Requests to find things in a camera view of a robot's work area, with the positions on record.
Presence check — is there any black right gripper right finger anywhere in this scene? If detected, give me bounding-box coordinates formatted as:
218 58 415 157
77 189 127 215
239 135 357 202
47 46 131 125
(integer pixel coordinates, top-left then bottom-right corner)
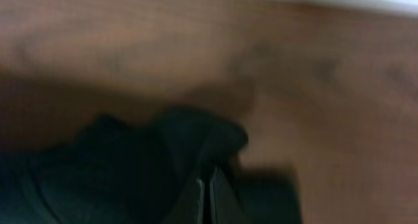
209 168 251 224

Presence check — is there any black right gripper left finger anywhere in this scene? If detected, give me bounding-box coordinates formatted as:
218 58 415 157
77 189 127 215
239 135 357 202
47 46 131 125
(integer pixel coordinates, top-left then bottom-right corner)
161 176 205 224

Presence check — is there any black t-shirt with logo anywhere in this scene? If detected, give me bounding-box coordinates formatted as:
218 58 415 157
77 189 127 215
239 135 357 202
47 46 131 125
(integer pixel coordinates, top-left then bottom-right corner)
1 108 302 224

